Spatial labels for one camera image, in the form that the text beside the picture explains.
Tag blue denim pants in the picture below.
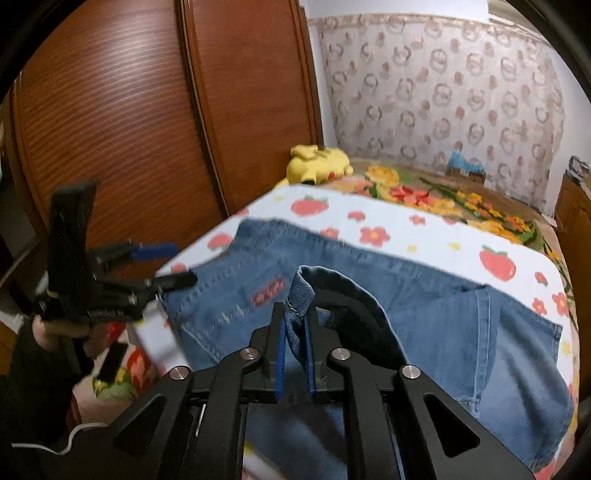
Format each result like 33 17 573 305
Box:
159 218 575 480

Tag wooden cabinet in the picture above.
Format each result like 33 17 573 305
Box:
554 175 591 232

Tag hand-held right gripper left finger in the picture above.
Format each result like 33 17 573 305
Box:
74 302 289 480

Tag wooden louvred wardrobe door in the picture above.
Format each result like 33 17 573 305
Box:
175 0 324 217
9 0 229 324

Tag brown flowered blanket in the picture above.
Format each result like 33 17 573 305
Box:
74 159 580 402

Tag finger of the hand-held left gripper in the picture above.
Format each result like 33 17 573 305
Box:
92 242 180 269
99 271 199 306

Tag yellow plush toy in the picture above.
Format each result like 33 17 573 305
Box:
286 144 354 185

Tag dark packaged bundle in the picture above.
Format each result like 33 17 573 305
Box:
567 156 591 185

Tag white floral bed sheet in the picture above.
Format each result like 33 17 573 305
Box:
74 185 580 480

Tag cardboard box with blue bag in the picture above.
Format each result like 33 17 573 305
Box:
445 150 486 178

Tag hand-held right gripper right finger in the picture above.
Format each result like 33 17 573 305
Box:
302 307 536 480

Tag person's left hand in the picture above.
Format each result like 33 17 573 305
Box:
32 318 109 361

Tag person's left forearm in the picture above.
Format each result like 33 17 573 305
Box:
0 330 86 464

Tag ring patterned curtain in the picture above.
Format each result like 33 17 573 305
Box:
308 14 566 215

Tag white cable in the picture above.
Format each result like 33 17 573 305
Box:
11 421 109 455

